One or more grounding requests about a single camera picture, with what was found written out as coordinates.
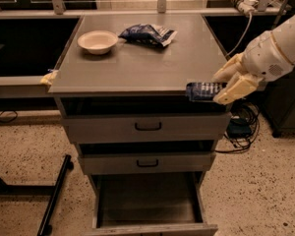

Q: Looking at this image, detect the white power strip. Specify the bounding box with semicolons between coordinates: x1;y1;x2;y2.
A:
230;0;257;16

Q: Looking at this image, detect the dark blue power box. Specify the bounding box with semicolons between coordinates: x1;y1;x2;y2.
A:
226;118;252;138

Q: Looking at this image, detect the white cable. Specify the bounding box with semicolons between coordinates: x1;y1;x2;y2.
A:
225;11;254;58

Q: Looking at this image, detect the black cable bundle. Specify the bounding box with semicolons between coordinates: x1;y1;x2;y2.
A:
214;101;262;154

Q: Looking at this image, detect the grey open bottom drawer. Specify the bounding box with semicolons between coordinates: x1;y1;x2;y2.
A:
85;172;218;236

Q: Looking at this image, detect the black floor stand frame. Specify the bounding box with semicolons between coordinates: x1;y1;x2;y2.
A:
0;154;74;236

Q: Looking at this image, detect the blue white chip bag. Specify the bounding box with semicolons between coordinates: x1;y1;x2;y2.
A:
119;24;177;47

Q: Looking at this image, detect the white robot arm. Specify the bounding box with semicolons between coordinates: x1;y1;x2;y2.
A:
212;15;295;105

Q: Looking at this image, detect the black floor cable left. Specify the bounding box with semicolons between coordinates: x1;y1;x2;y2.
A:
0;110;19;124

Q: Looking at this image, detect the white bowl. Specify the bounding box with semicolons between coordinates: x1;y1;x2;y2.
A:
78;30;118;55

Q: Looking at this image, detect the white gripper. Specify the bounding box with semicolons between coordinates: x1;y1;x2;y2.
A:
211;30;295;105

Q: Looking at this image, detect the grey middle drawer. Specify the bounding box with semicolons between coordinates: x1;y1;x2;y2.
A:
79;152;215;175

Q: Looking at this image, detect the grey drawer cabinet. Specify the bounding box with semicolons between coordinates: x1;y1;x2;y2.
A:
48;13;244;236

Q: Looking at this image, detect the grey top drawer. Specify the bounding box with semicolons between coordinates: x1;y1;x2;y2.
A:
62;113;230;144

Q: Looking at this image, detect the grey metal rail frame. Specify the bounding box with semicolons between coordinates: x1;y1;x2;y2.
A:
0;0;295;100

